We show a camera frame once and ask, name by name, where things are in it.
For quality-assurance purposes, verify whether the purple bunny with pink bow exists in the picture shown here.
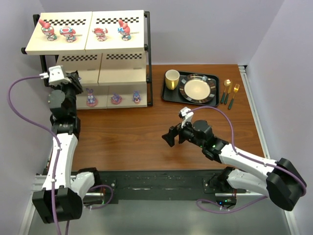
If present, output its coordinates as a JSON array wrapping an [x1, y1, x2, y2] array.
[[86, 88, 98, 107]]

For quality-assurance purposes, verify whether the pink bunny white bonnet toy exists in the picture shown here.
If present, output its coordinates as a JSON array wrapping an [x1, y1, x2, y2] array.
[[59, 26, 76, 43]]

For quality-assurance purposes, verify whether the pink bunny frilly dress toy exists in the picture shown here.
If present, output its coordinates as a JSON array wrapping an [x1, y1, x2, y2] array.
[[92, 28, 108, 42]]

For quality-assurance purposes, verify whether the purple bunny holding cake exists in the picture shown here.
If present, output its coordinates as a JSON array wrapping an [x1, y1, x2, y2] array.
[[133, 91, 141, 104]]

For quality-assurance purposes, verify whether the pink bunny green hat toy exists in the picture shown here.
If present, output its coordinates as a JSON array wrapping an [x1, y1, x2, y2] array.
[[38, 20, 57, 41]]

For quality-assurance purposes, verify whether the pink bunny blue skirt toy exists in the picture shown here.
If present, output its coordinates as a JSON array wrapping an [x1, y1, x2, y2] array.
[[118, 19, 131, 41]]

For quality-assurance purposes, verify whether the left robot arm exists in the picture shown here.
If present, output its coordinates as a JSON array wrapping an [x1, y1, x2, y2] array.
[[32, 71, 101, 224]]

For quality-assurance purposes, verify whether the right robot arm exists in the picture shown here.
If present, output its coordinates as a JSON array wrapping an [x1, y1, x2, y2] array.
[[162, 120, 306, 211]]

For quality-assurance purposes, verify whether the beige black three-tier shelf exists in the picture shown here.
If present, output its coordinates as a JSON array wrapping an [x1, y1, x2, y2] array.
[[22, 10, 153, 110]]

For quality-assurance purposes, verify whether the black plastic tray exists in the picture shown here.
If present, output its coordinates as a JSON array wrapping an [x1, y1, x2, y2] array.
[[161, 71, 220, 107]]

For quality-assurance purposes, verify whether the striped rim dinner plate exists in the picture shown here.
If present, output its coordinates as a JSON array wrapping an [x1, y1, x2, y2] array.
[[179, 74, 217, 104]]

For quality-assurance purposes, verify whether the yellow ceramic mug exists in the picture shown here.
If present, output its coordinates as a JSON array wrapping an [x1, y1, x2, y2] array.
[[165, 70, 180, 90]]

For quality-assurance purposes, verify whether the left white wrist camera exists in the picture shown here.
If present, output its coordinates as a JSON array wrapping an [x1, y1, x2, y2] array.
[[39, 65, 71, 87]]

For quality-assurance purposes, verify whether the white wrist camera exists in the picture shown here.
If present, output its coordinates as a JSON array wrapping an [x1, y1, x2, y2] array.
[[39, 65, 71, 87], [179, 107, 194, 128]]

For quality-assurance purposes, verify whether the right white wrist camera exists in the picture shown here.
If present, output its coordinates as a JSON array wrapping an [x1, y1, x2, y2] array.
[[179, 107, 194, 128]]

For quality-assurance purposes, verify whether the gold knife green handle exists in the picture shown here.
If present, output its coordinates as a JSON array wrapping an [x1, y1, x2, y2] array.
[[224, 81, 232, 104]]

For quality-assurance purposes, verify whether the gold spoon green handle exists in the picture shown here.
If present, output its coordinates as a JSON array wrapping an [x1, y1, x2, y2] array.
[[221, 79, 231, 104]]

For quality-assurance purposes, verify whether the gold fork green handle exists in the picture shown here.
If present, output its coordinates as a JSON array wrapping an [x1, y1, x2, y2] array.
[[228, 84, 240, 110]]

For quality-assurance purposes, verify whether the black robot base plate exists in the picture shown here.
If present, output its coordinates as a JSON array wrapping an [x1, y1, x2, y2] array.
[[83, 169, 233, 206]]

